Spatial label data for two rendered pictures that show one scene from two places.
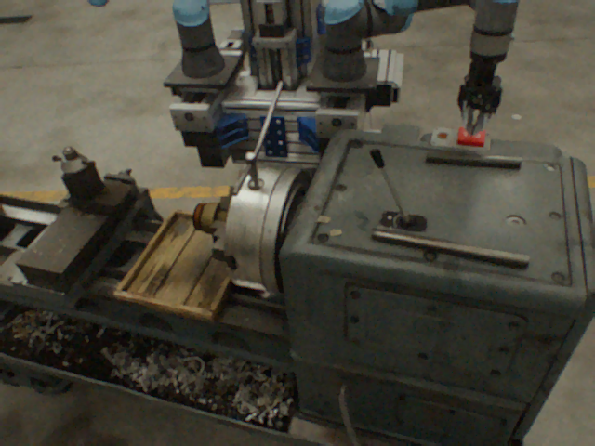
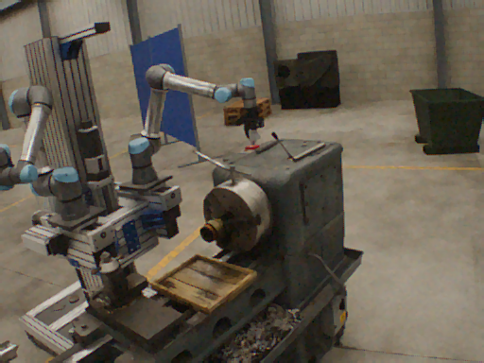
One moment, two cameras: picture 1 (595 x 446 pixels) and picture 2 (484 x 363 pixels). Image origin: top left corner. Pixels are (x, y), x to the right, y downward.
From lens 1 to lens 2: 1.65 m
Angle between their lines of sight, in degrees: 63
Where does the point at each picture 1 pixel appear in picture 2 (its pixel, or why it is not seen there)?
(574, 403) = not seen: hidden behind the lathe
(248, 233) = (256, 198)
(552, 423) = not seen: hidden behind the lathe
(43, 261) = (161, 323)
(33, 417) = not seen: outside the picture
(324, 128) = (168, 202)
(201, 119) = (110, 233)
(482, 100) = (258, 124)
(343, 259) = (301, 167)
